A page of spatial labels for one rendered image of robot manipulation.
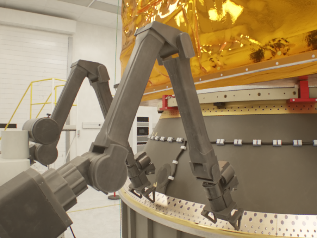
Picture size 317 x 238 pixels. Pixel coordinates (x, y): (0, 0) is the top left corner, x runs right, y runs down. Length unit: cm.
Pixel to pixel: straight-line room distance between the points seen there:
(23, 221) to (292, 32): 101
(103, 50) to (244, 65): 852
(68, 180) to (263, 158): 78
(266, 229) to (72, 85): 88
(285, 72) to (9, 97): 792
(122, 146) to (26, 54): 823
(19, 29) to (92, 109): 355
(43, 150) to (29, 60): 778
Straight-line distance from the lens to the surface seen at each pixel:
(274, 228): 98
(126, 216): 163
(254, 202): 102
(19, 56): 865
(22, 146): 70
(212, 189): 81
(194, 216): 106
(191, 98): 70
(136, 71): 59
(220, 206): 85
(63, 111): 97
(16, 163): 63
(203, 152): 73
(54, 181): 50
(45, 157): 93
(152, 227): 128
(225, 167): 85
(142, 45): 62
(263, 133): 111
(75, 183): 50
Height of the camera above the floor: 155
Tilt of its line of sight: 2 degrees up
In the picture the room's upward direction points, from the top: straight up
